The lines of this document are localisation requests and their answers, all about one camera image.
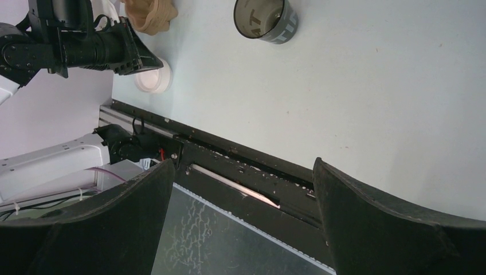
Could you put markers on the brown cardboard tray stack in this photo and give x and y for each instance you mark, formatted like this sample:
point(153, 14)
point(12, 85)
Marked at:
point(150, 16)

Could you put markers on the dark paper coffee cup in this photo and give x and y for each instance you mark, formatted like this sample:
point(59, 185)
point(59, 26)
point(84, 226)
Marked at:
point(272, 21)

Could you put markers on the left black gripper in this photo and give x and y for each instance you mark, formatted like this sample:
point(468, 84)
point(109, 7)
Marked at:
point(119, 49)

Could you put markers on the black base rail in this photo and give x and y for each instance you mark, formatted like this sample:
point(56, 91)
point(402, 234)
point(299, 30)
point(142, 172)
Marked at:
point(272, 196)

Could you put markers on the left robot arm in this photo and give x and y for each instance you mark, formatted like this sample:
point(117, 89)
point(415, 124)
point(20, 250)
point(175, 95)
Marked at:
point(58, 35)

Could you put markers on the white lid stack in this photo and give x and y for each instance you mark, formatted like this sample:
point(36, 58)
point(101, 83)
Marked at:
point(155, 81)

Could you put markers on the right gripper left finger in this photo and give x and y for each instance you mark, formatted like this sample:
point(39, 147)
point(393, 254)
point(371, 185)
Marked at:
point(114, 232)

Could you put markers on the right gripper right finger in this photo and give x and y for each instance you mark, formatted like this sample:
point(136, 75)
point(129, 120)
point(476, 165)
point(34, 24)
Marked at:
point(369, 231)

